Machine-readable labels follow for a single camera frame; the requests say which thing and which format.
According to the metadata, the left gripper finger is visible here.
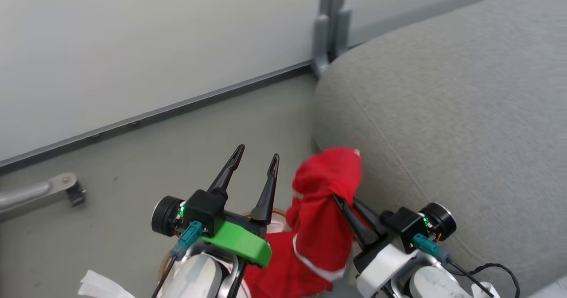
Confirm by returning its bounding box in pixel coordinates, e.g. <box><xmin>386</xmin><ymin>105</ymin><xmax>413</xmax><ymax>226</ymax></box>
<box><xmin>250</xmin><ymin>154</ymin><xmax>280</xmax><ymax>226</ymax></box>
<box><xmin>207</xmin><ymin>144</ymin><xmax>245</xmax><ymax>197</ymax></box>

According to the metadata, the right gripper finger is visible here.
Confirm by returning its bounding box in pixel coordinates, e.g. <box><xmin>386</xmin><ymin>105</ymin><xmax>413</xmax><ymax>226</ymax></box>
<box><xmin>352</xmin><ymin>198</ymin><xmax>391</xmax><ymax>236</ymax></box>
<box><xmin>332</xmin><ymin>194</ymin><xmax>380</xmax><ymax>251</ymax></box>

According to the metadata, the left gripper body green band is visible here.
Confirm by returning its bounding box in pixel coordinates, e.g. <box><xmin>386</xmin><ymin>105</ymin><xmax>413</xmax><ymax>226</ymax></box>
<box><xmin>151</xmin><ymin>189</ymin><xmax>272</xmax><ymax>268</ymax></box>

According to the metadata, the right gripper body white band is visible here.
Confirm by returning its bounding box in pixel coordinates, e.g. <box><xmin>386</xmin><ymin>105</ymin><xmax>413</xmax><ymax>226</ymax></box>
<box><xmin>353</xmin><ymin>202</ymin><xmax>457</xmax><ymax>298</ymax></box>

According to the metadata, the red garment with white trim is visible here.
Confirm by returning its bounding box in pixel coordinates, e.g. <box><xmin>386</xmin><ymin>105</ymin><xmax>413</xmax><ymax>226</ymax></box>
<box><xmin>243</xmin><ymin>147</ymin><xmax>365</xmax><ymax>298</ymax></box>

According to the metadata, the wicker laundry basket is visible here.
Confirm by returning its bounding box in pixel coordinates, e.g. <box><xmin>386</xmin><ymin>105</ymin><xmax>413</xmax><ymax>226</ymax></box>
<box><xmin>159</xmin><ymin>208</ymin><xmax>291</xmax><ymax>298</ymax></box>

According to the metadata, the dark grey baseboard strip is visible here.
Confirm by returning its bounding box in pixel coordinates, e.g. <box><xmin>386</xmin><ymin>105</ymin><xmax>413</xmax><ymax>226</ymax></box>
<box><xmin>0</xmin><ymin>0</ymin><xmax>550</xmax><ymax>174</ymax></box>

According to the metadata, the white label tag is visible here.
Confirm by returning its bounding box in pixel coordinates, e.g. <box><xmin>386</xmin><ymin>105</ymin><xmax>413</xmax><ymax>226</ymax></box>
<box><xmin>470</xmin><ymin>281</ymin><xmax>501</xmax><ymax>298</ymax></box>

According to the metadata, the grey fabric sofa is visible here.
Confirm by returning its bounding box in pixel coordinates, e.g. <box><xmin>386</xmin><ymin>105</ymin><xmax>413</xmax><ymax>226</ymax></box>
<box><xmin>311</xmin><ymin>0</ymin><xmax>567</xmax><ymax>298</ymax></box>

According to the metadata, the white cloth piece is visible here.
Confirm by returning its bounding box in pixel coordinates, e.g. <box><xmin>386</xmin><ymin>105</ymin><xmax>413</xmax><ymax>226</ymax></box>
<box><xmin>78</xmin><ymin>270</ymin><xmax>138</xmax><ymax>298</ymax></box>

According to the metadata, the grey metal leg with caster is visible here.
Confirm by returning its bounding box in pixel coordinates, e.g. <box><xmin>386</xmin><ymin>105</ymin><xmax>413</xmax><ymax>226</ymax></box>
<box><xmin>0</xmin><ymin>172</ymin><xmax>87</xmax><ymax>222</ymax></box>

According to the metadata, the right arm black cable teal plug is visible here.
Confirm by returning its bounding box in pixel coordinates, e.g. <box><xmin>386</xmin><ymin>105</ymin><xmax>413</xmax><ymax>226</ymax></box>
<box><xmin>411</xmin><ymin>233</ymin><xmax>521</xmax><ymax>298</ymax></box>

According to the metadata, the arm black cable teal plug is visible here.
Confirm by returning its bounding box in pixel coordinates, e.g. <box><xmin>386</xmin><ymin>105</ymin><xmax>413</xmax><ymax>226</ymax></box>
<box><xmin>151</xmin><ymin>221</ymin><xmax>204</xmax><ymax>298</ymax></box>
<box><xmin>411</xmin><ymin>233</ymin><xmax>521</xmax><ymax>298</ymax></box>

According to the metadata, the left arm black cable teal plug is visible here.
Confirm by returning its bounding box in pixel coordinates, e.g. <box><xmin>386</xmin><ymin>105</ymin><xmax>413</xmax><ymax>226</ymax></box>
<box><xmin>151</xmin><ymin>221</ymin><xmax>204</xmax><ymax>298</ymax></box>

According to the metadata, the grey partition post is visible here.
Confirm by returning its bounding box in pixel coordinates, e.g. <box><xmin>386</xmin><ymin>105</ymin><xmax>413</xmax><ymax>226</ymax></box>
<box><xmin>310</xmin><ymin>0</ymin><xmax>353</xmax><ymax>79</ymax></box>

